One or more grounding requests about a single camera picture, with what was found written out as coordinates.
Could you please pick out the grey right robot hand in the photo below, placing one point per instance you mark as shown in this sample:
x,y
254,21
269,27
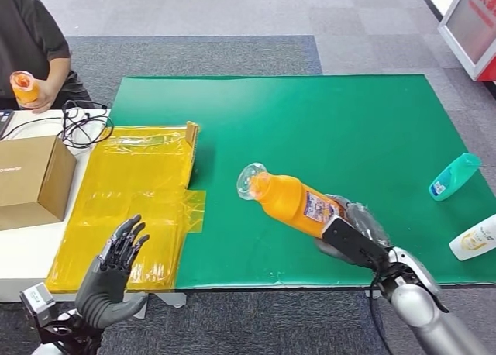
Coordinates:
x,y
364,216

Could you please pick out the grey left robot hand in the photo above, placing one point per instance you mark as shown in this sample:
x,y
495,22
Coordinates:
x,y
100,296

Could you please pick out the orange bottle with clear cap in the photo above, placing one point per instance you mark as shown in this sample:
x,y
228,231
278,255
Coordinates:
x,y
287,201

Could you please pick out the person's forearm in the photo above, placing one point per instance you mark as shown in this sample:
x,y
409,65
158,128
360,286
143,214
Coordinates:
x,y
58,75

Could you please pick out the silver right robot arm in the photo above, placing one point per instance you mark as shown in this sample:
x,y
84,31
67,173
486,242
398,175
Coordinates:
x,y
418,306

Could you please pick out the teal bottle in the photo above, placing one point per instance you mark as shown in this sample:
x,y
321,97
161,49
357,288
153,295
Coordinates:
x,y
453,178

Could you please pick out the white bottle with gold print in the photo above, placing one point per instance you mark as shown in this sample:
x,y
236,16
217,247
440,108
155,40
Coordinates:
x,y
472,239

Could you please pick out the small orange bottle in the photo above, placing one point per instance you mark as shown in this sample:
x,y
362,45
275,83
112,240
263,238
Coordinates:
x,y
25,91

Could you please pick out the table with metal edge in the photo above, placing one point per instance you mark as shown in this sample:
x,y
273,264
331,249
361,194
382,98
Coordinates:
x,y
170,300

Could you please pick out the white table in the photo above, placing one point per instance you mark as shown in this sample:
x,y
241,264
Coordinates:
x,y
23,260

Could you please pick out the yellow taped cardboard tray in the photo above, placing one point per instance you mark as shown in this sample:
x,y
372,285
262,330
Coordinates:
x,y
127,188

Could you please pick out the green table mat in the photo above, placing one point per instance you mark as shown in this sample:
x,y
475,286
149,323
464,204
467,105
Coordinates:
x,y
309,126

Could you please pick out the brown cardboard box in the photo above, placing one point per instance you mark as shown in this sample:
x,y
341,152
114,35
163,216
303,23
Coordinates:
x,y
31,178

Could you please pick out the person's hand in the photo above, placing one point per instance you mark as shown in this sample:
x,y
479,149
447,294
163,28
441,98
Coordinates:
x,y
44,96

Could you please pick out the dark laptop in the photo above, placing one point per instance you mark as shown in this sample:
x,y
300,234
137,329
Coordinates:
x,y
4,121

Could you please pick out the white and red cabinet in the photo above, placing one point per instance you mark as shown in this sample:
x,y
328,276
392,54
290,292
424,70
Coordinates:
x,y
470,29

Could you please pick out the person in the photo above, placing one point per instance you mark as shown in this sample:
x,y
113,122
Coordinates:
x,y
23,29

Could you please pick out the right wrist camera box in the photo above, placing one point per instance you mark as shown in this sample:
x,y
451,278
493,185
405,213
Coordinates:
x,y
352,242

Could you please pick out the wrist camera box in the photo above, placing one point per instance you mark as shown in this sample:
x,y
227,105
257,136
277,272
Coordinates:
x,y
38,301
352,242

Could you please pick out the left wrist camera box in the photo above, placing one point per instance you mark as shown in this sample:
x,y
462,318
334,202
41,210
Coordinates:
x,y
38,301

